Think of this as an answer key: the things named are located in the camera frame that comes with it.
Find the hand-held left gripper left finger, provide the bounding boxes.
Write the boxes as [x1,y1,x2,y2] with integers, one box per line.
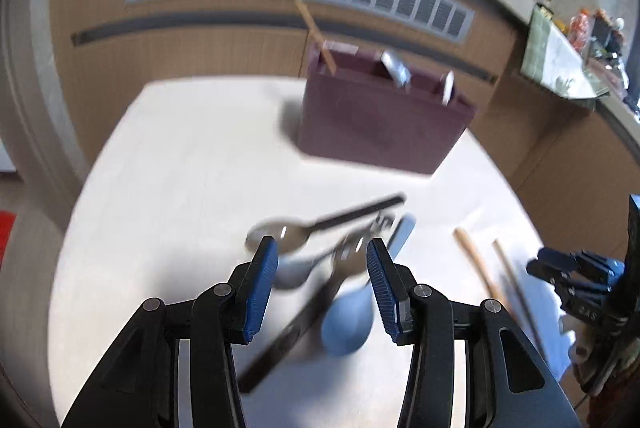
[60,235,279,428]

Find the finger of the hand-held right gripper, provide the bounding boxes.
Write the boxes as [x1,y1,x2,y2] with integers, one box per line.
[575,250,626,293]
[526,247,581,284]

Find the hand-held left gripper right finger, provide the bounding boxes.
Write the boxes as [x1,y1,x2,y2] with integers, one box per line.
[366,237,583,428]

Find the wooden chopstick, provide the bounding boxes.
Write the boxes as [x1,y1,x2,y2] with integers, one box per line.
[492,239,548,359]
[294,0,337,75]
[453,228,506,309]

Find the blue plastic spoon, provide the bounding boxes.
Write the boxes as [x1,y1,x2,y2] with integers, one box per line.
[320,214,417,357]

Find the black-handled metal fork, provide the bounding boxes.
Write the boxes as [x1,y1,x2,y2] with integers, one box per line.
[238,215,398,393]

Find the maroon plastic utensil holder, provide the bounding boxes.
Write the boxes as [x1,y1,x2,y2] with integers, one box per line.
[297,40,478,176]

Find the metal utensil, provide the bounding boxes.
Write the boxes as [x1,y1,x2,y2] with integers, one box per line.
[381,50,412,89]

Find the green checked towel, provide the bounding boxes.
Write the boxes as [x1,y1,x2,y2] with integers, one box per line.
[520,5,608,101]

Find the red-filled plastic bottle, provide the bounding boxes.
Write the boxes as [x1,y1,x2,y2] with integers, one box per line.
[570,8,593,49]

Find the brown kitchen cabinet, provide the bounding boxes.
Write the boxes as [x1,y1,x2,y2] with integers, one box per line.
[47,0,640,259]

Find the red floor mat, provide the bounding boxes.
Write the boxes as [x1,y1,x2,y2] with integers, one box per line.
[0,210,18,259]

